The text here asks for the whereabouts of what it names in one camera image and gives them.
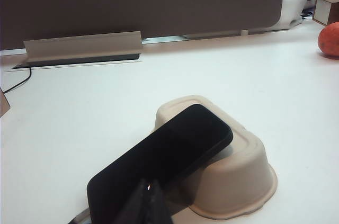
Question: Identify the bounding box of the white cable tray flap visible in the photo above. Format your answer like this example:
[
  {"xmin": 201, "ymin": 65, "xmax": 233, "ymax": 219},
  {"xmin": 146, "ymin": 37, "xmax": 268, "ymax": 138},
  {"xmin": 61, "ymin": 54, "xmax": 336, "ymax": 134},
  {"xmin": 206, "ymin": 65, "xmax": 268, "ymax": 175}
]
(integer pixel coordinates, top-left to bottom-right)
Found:
[{"xmin": 23, "ymin": 31, "xmax": 143, "ymax": 63}]

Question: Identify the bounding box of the brown cardboard box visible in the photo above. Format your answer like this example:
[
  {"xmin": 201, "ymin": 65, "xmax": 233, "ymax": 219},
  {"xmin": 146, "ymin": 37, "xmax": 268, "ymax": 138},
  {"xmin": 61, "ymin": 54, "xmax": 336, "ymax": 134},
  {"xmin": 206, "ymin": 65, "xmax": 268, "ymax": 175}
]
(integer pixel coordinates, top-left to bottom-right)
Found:
[{"xmin": 0, "ymin": 87, "xmax": 11, "ymax": 118}]

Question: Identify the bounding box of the orange round fruit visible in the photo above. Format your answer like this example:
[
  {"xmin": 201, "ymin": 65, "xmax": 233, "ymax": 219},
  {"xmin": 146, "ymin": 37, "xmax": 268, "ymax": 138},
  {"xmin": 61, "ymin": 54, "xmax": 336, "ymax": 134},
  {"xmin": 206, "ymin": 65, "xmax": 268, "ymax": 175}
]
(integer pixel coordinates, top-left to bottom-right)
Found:
[{"xmin": 317, "ymin": 21, "xmax": 339, "ymax": 59}]

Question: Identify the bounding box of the beige pulp tray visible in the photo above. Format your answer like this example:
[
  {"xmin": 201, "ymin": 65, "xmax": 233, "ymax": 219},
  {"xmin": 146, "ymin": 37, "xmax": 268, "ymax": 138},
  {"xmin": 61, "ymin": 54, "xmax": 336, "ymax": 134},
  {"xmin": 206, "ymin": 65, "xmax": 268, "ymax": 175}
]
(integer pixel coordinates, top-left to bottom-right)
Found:
[{"xmin": 152, "ymin": 94, "xmax": 278, "ymax": 219}]

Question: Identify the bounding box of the small white-sided box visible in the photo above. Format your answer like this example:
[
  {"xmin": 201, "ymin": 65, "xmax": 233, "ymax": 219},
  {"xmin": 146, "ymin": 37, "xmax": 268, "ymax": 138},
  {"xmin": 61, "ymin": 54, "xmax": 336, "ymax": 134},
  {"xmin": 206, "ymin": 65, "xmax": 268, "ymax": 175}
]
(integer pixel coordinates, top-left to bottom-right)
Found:
[{"xmin": 312, "ymin": 0, "xmax": 339, "ymax": 26}]

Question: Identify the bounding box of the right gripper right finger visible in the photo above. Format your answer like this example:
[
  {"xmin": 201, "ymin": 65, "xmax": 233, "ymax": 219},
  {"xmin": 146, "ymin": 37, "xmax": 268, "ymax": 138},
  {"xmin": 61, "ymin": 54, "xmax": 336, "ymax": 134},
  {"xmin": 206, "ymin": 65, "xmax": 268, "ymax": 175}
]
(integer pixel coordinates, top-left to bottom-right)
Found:
[{"xmin": 145, "ymin": 180, "xmax": 173, "ymax": 224}]

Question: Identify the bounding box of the black charging cable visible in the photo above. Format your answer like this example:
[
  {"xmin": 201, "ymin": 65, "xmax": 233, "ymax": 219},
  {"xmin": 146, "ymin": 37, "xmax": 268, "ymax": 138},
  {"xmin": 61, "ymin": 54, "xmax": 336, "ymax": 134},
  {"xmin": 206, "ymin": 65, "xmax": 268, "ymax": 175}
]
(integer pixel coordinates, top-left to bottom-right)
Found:
[{"xmin": 2, "ymin": 66, "xmax": 32, "ymax": 93}]

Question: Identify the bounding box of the grey-brown desk divider panel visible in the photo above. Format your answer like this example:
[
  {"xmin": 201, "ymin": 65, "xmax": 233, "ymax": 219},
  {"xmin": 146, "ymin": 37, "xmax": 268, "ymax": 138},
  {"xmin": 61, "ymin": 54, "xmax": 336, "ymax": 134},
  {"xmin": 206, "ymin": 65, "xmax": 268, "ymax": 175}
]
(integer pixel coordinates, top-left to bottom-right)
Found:
[{"xmin": 0, "ymin": 0, "xmax": 286, "ymax": 51}]

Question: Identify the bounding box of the black smartphone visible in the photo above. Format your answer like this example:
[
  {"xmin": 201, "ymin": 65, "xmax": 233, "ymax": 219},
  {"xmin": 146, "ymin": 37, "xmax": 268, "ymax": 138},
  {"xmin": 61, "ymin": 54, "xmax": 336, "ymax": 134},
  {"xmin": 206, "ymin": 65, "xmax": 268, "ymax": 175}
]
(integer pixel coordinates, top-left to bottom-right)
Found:
[{"xmin": 86, "ymin": 103, "xmax": 234, "ymax": 224}]

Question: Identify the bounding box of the white rounded appliance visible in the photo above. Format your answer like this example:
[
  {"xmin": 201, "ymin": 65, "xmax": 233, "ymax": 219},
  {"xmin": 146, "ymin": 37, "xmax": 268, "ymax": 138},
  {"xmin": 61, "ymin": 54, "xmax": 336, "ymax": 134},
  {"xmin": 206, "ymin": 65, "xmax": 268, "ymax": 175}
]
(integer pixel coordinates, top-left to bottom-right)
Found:
[{"xmin": 275, "ymin": 0, "xmax": 309, "ymax": 30}]

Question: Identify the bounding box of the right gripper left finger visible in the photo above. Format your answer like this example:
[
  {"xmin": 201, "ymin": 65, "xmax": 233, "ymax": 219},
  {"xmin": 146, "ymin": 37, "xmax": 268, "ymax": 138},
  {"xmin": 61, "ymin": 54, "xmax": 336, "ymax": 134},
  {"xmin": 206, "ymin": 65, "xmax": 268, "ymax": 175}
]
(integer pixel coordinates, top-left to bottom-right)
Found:
[{"xmin": 116, "ymin": 178, "xmax": 146, "ymax": 224}]

